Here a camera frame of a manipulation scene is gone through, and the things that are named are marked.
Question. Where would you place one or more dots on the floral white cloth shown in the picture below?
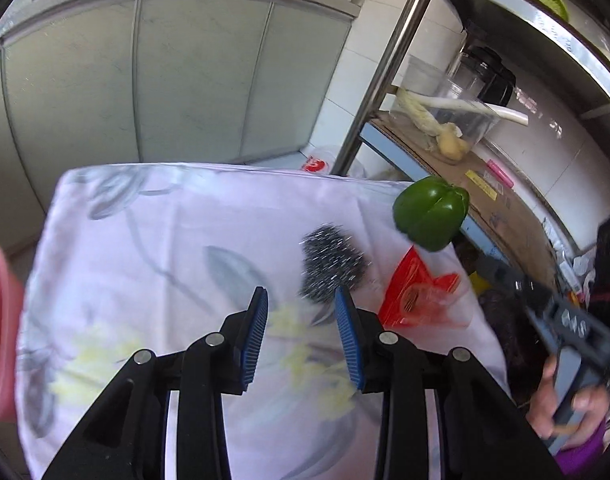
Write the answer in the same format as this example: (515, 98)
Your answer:
(160, 240)

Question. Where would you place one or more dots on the steel wool scrubber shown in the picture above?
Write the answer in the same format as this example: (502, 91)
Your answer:
(330, 262)

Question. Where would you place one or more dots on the grey kitchen cabinet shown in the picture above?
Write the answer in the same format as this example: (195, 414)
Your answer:
(185, 85)

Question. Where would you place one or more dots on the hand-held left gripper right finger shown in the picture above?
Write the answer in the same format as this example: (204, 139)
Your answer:
(350, 345)

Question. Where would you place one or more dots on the small pink plastic item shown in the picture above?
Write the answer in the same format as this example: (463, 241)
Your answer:
(500, 172)

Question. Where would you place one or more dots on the clear plastic container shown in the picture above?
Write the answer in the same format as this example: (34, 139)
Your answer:
(425, 77)

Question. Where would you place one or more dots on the person's right hand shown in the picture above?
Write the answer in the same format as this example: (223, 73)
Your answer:
(542, 405)

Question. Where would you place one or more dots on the person's right forearm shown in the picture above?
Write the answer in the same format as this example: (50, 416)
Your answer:
(580, 455)

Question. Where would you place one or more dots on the green bell pepper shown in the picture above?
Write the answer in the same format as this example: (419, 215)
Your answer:
(427, 212)

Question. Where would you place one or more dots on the metal shelf rack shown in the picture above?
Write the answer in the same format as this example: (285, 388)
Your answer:
(390, 60)

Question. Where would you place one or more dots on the potato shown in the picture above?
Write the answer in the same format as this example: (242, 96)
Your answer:
(452, 147)

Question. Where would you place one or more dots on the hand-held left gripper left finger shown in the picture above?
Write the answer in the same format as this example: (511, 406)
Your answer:
(252, 340)

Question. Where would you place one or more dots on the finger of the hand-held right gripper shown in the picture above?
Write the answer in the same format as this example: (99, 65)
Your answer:
(510, 280)

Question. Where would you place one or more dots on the leek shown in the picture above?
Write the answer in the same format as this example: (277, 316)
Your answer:
(485, 108)

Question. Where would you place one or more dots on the pink plastic bucket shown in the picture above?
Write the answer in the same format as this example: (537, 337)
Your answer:
(0, 335)

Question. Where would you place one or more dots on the cardboard sheet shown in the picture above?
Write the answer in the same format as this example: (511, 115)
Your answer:
(510, 210)

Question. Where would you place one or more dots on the red plastic packet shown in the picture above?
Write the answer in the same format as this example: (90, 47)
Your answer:
(410, 285)

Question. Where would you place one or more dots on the clear jug with red label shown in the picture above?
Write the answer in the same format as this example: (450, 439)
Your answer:
(315, 164)

